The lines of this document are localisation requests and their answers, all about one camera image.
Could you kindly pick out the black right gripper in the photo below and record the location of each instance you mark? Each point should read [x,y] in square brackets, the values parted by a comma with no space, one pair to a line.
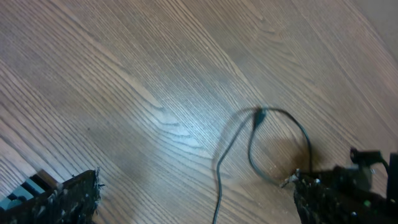
[356,181]

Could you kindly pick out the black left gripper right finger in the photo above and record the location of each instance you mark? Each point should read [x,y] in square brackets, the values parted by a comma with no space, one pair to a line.
[318,202]

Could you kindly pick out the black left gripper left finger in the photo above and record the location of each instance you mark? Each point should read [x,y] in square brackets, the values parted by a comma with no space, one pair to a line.
[71,202]

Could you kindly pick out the black usb cable long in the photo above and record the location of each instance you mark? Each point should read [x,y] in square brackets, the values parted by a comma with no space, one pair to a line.
[258,116]

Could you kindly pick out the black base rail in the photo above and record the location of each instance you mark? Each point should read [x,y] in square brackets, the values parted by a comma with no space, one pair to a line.
[32,187]

